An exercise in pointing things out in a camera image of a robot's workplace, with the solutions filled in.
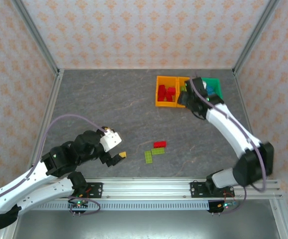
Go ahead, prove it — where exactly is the green plastic bin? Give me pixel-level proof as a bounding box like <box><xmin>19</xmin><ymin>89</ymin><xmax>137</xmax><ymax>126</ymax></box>
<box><xmin>200</xmin><ymin>77</ymin><xmax>224</xmax><ymax>104</ymax></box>

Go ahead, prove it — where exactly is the aluminium frame post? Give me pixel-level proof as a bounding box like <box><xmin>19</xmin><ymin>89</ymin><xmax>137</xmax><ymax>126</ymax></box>
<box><xmin>11</xmin><ymin>0</ymin><xmax>61</xmax><ymax>75</ymax></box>
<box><xmin>232</xmin><ymin>0</ymin><xmax>283</xmax><ymax>75</ymax></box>

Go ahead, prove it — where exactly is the small controller board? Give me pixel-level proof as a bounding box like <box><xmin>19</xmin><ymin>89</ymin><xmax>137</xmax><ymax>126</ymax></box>
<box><xmin>68</xmin><ymin>199</ymin><xmax>89</xmax><ymax>212</ymax></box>
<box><xmin>217</xmin><ymin>201</ymin><xmax>238</xmax><ymax>209</ymax></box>

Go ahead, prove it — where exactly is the aluminium mounting rail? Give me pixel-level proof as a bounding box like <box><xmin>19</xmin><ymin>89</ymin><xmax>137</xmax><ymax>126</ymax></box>
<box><xmin>36</xmin><ymin>177</ymin><xmax>284</xmax><ymax>200</ymax></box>

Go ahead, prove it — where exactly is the aluminium table side rail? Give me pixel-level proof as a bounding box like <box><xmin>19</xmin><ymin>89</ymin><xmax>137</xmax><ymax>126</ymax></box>
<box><xmin>232</xmin><ymin>70</ymin><xmax>288</xmax><ymax>239</ymax></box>
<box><xmin>0</xmin><ymin>69</ymin><xmax>65</xmax><ymax>239</ymax></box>

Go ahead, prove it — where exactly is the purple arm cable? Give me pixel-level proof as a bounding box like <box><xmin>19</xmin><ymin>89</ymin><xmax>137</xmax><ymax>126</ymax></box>
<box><xmin>0</xmin><ymin>114</ymin><xmax>107</xmax><ymax>208</ymax></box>
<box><xmin>190</xmin><ymin>72</ymin><xmax>269</xmax><ymax>192</ymax></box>

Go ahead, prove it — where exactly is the slotted grey cable duct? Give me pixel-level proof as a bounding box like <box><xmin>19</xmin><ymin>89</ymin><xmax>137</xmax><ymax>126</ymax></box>
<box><xmin>21</xmin><ymin>200</ymin><xmax>210</xmax><ymax>212</ymax></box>

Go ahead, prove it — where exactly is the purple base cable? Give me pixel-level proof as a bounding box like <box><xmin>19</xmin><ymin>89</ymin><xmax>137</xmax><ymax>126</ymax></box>
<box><xmin>212</xmin><ymin>185</ymin><xmax>246</xmax><ymax>215</ymax></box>
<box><xmin>68</xmin><ymin>196</ymin><xmax>101</xmax><ymax>216</ymax></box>

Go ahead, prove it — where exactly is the orange plastic bin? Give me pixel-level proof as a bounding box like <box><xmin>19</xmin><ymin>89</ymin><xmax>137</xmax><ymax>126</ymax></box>
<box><xmin>155</xmin><ymin>75</ymin><xmax>179</xmax><ymax>108</ymax></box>
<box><xmin>177</xmin><ymin>76</ymin><xmax>192</xmax><ymax>109</ymax></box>

